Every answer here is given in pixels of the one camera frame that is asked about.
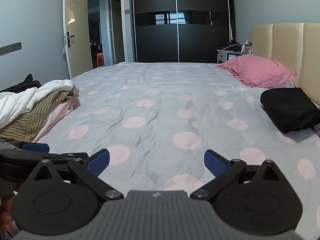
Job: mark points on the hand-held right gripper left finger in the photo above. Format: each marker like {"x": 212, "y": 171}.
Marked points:
{"x": 98, "y": 162}

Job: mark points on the person's left hand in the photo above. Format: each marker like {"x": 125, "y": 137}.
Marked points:
{"x": 5, "y": 215}

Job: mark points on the pink pillow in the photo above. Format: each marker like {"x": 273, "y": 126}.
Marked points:
{"x": 255, "y": 70}

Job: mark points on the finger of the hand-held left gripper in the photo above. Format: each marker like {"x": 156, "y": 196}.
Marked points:
{"x": 35, "y": 147}
{"x": 70, "y": 155}

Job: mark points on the polka dot bed sheet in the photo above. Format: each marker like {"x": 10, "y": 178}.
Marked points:
{"x": 160, "y": 105}

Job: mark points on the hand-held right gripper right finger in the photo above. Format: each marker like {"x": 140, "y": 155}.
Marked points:
{"x": 215, "y": 163}

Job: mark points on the small folded black garment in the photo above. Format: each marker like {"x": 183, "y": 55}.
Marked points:
{"x": 287, "y": 110}

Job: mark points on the white nightstand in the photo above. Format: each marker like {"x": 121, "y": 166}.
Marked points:
{"x": 230, "y": 55}

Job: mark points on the brown striped garment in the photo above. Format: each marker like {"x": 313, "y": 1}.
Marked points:
{"x": 37, "y": 115}

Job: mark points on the small picture frame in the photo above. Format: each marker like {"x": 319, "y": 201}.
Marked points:
{"x": 246, "y": 48}

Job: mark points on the purple fluffy cloth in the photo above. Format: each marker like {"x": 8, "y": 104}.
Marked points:
{"x": 317, "y": 130}

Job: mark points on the cream padded headboard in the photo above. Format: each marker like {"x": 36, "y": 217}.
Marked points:
{"x": 282, "y": 45}

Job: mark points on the dark sliding door wardrobe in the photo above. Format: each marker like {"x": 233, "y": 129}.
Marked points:
{"x": 180, "y": 17}

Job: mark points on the orange stool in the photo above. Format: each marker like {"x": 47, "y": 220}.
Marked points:
{"x": 100, "y": 59}

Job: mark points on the cream room door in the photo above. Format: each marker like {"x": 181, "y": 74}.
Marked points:
{"x": 77, "y": 42}

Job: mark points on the grey wall switch panel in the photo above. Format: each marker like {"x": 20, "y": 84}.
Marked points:
{"x": 10, "y": 48}

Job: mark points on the white garment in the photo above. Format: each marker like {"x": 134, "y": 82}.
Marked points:
{"x": 20, "y": 102}

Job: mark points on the white pillow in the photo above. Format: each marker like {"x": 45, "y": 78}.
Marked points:
{"x": 287, "y": 84}

